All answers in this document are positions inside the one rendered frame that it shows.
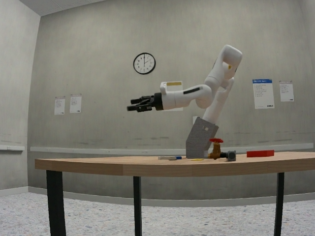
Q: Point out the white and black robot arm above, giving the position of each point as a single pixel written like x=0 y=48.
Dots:
x=206 y=94

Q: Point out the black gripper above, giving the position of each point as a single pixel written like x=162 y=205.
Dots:
x=146 y=103

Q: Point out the black pipe manifold with grey fittings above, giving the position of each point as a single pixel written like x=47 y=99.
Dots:
x=217 y=154

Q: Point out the red rectangular block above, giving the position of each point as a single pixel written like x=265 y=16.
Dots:
x=263 y=153

